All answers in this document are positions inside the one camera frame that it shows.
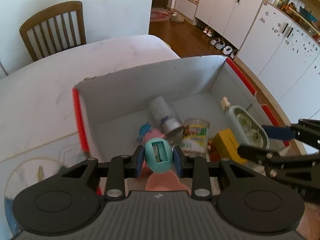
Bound grey child sneakers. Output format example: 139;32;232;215
210;37;225;50

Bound red cardboard box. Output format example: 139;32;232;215
72;56;292;198

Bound red patterned rug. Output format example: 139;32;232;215
150;8;173;22

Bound teal egg-shaped pencil sharpener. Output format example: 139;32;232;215
144;137;173;174

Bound silver grey can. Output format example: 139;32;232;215
149;96;183;135

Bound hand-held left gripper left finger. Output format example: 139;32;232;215
35;145;146;201

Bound yellow small box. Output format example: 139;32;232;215
212;128;248;164

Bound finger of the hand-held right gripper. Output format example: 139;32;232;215
262;119;320;151
237;144;320;178

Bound white child shoes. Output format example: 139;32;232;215
222;45;238;59

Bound pink pig toy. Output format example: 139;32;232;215
139;123;167;145

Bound small cream block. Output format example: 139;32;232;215
220;96;232;112

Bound white hallway cabinet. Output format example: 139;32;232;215
172;0;263;53

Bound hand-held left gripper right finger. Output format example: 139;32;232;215
173;145;278;201

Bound small clear plastic jar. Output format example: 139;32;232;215
180;118;210;159

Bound beige slippers pair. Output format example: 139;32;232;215
170;12;185;23

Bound pink plastic cup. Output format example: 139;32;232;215
142;159;192;197

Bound brown wooden chair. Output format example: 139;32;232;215
19;1;87;62

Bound white sticker-dotted cabinet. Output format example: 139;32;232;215
235;2;320;123

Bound pale green tin case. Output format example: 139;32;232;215
225;104;270;150

